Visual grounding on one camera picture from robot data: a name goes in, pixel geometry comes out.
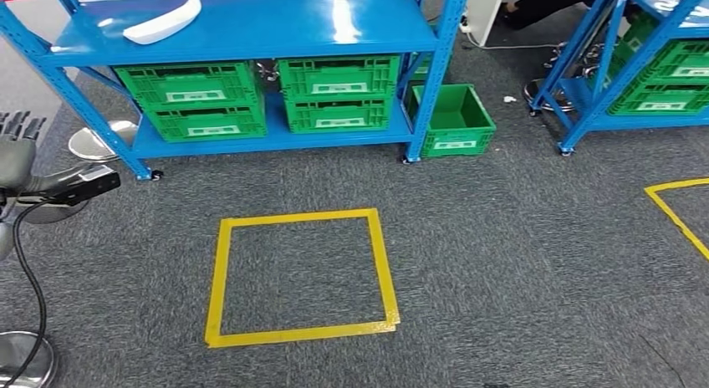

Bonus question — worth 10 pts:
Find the chrome round stool base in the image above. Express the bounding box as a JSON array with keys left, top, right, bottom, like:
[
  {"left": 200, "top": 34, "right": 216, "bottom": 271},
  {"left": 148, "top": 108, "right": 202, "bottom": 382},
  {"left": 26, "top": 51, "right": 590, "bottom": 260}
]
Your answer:
[{"left": 523, "top": 78, "right": 577, "bottom": 114}]

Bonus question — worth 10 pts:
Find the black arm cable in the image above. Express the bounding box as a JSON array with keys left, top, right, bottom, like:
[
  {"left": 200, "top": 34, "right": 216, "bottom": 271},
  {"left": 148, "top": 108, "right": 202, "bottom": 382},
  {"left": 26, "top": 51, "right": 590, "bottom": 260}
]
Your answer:
[{"left": 0, "top": 201, "right": 50, "bottom": 388}]

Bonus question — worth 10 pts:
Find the open empty green crate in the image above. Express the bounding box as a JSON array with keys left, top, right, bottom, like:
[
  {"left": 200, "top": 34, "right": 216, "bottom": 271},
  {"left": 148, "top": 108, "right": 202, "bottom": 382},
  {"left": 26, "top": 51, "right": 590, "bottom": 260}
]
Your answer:
[{"left": 412, "top": 84, "right": 497, "bottom": 158}]

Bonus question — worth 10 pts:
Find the person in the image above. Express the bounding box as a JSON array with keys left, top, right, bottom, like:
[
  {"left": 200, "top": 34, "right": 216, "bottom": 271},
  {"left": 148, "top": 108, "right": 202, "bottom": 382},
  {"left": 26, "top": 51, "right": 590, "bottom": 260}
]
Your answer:
[{"left": 497, "top": 0, "right": 606, "bottom": 31}]

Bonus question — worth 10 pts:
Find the chrome stanchion post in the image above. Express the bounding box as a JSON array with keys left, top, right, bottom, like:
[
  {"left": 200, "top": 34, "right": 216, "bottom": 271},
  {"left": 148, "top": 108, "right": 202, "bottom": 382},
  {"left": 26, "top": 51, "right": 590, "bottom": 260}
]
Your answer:
[
  {"left": 0, "top": 329, "right": 58, "bottom": 388},
  {"left": 68, "top": 119, "right": 140, "bottom": 163}
]

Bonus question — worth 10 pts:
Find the white curved plastic part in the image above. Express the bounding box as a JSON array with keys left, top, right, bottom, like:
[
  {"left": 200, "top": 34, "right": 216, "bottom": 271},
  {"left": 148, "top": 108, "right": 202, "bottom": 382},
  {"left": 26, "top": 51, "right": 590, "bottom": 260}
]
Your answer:
[{"left": 122, "top": 0, "right": 202, "bottom": 46}]

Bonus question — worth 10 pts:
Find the chrome stool frame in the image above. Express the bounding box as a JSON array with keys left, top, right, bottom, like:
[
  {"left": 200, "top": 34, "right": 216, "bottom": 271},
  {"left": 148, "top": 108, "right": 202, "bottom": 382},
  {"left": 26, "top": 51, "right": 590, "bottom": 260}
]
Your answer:
[{"left": 545, "top": 40, "right": 604, "bottom": 79}]

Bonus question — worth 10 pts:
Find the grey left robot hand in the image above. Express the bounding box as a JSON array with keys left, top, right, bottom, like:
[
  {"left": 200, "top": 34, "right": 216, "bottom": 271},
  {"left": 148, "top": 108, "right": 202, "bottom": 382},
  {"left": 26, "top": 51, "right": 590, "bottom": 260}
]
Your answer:
[{"left": 0, "top": 110, "right": 48, "bottom": 194}]

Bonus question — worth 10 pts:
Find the white floor cable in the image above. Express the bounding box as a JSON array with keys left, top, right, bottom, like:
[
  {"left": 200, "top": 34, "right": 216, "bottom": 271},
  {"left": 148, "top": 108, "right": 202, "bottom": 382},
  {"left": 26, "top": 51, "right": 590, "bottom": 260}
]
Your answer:
[{"left": 461, "top": 28, "right": 562, "bottom": 52}]

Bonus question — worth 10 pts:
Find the blue metal shelf rack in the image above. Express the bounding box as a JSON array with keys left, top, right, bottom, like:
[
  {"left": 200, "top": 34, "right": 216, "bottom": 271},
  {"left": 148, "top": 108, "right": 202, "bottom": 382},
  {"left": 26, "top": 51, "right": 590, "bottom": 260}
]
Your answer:
[
  {"left": 0, "top": 0, "right": 472, "bottom": 181},
  {"left": 528, "top": 0, "right": 709, "bottom": 156}
]

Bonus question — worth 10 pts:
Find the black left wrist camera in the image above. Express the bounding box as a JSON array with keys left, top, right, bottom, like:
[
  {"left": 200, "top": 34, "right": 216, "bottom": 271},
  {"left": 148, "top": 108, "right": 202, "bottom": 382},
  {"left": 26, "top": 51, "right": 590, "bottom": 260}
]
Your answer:
[{"left": 32, "top": 165, "right": 122, "bottom": 207}]

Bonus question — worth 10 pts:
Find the yellow tape floor square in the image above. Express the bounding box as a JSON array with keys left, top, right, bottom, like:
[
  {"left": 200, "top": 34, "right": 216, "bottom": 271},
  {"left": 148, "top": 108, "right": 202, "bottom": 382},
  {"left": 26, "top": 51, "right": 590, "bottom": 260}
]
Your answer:
[
  {"left": 644, "top": 177, "right": 709, "bottom": 263},
  {"left": 203, "top": 207, "right": 401, "bottom": 350}
]

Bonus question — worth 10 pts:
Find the white cabinet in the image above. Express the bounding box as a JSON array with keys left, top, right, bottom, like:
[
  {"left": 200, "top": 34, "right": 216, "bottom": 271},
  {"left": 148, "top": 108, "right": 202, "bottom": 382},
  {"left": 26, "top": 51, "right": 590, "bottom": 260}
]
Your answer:
[{"left": 465, "top": 0, "right": 508, "bottom": 48}]

